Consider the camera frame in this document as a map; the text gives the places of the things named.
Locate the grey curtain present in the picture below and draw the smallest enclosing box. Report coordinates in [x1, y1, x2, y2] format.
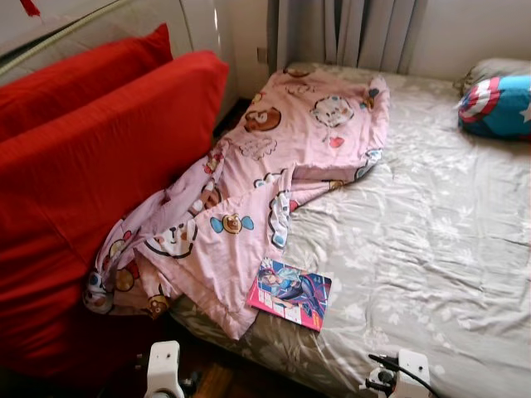
[278, 0, 428, 75]

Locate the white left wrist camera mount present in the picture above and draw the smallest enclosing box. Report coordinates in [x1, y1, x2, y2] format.
[146, 341, 182, 398]

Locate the pink cartoon print blanket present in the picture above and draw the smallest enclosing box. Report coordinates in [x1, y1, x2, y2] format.
[83, 65, 391, 341]

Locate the colourful anime picture book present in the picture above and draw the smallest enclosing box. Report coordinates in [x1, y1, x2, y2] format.
[247, 257, 333, 332]

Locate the bed with grey floral sheet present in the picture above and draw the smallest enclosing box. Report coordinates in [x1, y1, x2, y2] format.
[170, 62, 531, 398]

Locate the large red fabric cushion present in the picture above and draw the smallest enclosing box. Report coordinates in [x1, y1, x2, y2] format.
[0, 23, 173, 142]
[0, 50, 230, 378]

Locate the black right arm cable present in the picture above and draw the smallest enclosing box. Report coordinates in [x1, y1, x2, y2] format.
[369, 355, 436, 398]

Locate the blue shield print pillow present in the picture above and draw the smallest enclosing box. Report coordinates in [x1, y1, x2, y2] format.
[458, 73, 531, 138]

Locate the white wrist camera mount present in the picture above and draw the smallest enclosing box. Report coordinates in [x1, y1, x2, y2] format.
[146, 341, 182, 398]
[397, 349, 432, 398]

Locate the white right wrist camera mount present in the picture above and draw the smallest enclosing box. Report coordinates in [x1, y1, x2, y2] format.
[397, 349, 432, 398]

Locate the grey floral pillow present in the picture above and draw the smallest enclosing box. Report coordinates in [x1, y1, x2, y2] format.
[455, 56, 531, 96]

